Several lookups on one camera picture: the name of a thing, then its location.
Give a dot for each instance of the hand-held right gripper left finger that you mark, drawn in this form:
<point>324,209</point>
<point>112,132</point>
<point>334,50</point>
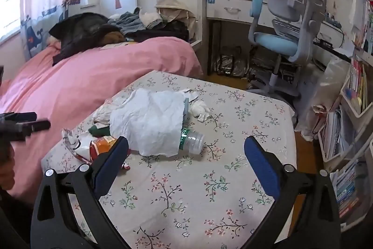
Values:
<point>112,163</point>

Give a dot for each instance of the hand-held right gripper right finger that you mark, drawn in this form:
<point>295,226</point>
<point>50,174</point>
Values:
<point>262,167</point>

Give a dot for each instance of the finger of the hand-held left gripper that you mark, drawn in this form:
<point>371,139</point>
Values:
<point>38,125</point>
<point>17,117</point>

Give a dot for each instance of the orange snack packet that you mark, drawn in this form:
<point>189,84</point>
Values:
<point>100,147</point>

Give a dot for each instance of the dark green wrapper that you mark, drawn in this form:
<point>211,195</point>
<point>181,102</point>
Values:
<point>97,131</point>

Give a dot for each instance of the red white wrapper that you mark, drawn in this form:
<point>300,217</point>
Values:
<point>72,144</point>

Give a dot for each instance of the large white paper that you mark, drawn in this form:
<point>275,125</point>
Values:
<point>145,120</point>

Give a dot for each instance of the white plastic bag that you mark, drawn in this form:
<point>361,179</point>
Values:
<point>116,106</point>

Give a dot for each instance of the clear plastic bottle green label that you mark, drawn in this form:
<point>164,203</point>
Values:
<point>193,141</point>

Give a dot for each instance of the white tissue wad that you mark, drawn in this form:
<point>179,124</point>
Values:
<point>201,110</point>

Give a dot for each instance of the pink duvet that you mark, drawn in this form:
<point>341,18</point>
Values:
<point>72,77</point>

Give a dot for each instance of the floral bed sheet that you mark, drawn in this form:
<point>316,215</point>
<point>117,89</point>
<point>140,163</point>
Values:
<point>189,193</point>

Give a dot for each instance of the black jacket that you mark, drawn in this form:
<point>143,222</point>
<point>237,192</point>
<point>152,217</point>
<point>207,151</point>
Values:
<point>78,33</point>

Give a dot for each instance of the clear plastic bag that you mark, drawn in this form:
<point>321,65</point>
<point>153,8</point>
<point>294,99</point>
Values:
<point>329,82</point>

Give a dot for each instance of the dark bags under desk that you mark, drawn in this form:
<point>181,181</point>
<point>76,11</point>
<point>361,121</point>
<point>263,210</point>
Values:
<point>230,63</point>

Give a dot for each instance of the white bookshelf with books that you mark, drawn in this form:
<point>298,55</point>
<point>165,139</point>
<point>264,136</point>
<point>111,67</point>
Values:
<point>355,109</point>

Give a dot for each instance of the brown plush toy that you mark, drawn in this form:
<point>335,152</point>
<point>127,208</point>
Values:
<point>112,38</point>

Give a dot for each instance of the pile of clothes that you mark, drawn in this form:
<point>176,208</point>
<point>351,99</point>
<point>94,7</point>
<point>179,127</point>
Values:
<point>134,24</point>

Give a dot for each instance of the white desk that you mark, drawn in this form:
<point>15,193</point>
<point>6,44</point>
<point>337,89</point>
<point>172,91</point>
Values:
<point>227,8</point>

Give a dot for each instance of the blue grey desk chair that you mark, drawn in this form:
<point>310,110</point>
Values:
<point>288,4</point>

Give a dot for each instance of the beige cloth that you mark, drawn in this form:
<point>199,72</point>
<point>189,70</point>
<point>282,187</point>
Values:
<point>174,8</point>

